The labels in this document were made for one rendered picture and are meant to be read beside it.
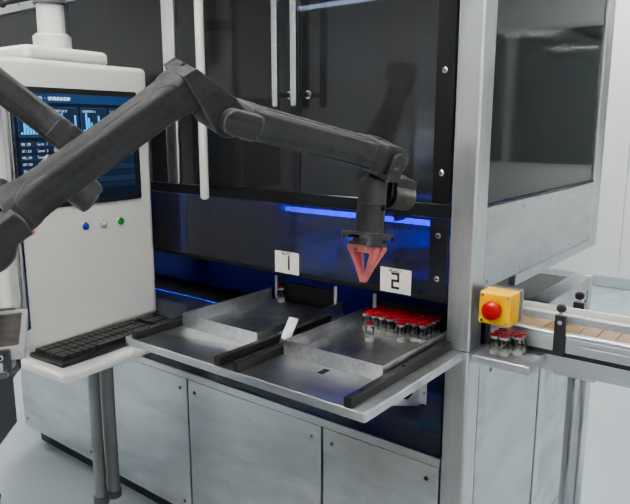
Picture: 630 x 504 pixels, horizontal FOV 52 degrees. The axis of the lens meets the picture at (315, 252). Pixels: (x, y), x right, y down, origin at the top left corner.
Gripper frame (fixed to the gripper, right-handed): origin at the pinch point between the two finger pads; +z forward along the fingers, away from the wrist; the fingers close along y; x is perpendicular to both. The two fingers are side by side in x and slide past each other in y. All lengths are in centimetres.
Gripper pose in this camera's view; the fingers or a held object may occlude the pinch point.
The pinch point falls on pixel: (363, 278)
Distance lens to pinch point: 128.6
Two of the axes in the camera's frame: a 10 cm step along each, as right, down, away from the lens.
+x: -7.9, -1.1, 6.0
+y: 6.0, 0.2, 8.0
